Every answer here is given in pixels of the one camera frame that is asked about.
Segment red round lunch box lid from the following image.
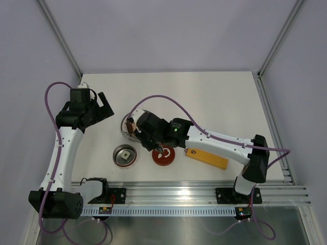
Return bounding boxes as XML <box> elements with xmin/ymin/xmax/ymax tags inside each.
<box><xmin>152</xmin><ymin>146</ymin><xmax>176</xmax><ymax>166</ymax></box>

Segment sushi roll piece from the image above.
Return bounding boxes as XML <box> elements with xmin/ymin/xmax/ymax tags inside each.
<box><xmin>121</xmin><ymin>151</ymin><xmax>130</xmax><ymax>160</ymax></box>

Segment metal tongs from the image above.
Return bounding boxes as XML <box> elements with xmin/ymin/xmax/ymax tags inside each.
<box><xmin>156</xmin><ymin>144</ymin><xmax>164</xmax><ymax>153</ymax></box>

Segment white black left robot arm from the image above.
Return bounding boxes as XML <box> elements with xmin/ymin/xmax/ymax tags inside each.
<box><xmin>29</xmin><ymin>88</ymin><xmax>114</xmax><ymax>219</ymax></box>

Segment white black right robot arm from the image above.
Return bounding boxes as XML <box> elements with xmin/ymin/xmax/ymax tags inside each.
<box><xmin>136</xmin><ymin>117</ymin><xmax>270</xmax><ymax>202</ymax></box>

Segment round steel lunch box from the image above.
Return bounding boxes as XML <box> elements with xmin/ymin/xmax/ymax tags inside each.
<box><xmin>112</xmin><ymin>144</ymin><xmax>137</xmax><ymax>168</ymax></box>

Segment brown food piece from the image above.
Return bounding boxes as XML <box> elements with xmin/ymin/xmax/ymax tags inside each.
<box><xmin>126</xmin><ymin>121</ymin><xmax>136</xmax><ymax>134</ymax></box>

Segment round food plate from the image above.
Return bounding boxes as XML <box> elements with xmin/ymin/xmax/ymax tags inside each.
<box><xmin>120</xmin><ymin>114</ymin><xmax>140</xmax><ymax>143</ymax></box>

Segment yellow cutlery case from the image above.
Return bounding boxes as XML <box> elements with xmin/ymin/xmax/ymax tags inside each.
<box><xmin>184</xmin><ymin>148</ymin><xmax>228</xmax><ymax>170</ymax></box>

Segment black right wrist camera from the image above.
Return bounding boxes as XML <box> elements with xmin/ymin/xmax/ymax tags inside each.
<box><xmin>136</xmin><ymin>111</ymin><xmax>168</xmax><ymax>134</ymax></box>

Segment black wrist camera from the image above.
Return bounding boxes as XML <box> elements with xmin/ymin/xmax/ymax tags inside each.
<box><xmin>69</xmin><ymin>88</ymin><xmax>91</xmax><ymax>104</ymax></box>
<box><xmin>136</xmin><ymin>111</ymin><xmax>168</xmax><ymax>134</ymax></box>

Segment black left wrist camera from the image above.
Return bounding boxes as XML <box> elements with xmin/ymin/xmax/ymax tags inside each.
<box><xmin>69</xmin><ymin>88</ymin><xmax>91</xmax><ymax>104</ymax></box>

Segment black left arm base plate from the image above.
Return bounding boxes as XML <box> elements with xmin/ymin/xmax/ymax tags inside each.
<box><xmin>88</xmin><ymin>188</ymin><xmax>127</xmax><ymax>205</ymax></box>

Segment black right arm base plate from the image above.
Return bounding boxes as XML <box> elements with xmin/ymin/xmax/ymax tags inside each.
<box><xmin>215</xmin><ymin>187</ymin><xmax>263</xmax><ymax>205</ymax></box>

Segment white slotted cable duct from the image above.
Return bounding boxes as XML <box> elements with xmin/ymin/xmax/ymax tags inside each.
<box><xmin>81</xmin><ymin>206</ymin><xmax>236</xmax><ymax>217</ymax></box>

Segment aluminium front rail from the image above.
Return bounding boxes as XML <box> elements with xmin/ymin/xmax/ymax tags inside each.
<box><xmin>71</xmin><ymin>180</ymin><xmax>312</xmax><ymax>207</ymax></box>

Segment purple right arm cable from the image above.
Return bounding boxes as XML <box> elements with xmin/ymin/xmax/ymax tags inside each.
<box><xmin>127</xmin><ymin>94</ymin><xmax>291</xmax><ymax>240</ymax></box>

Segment aluminium frame post right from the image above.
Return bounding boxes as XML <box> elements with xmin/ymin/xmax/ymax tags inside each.
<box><xmin>257</xmin><ymin>0</ymin><xmax>306</xmax><ymax>79</ymax></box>

